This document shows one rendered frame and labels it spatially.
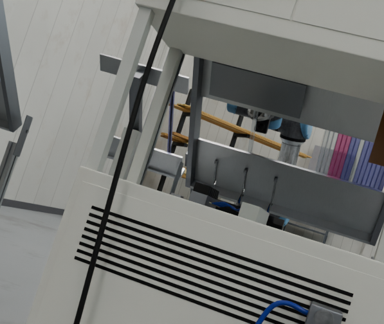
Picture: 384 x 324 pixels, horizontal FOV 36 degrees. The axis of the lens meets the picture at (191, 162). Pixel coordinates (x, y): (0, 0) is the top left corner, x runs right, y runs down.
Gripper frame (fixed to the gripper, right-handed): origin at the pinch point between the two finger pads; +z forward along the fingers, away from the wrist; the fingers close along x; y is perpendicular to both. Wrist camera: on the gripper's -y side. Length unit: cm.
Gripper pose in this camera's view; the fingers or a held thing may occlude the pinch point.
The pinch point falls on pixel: (255, 119)
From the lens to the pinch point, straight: 195.7
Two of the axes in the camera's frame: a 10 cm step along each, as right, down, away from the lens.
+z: -3.5, 3.9, -8.5
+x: 9.3, 2.8, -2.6
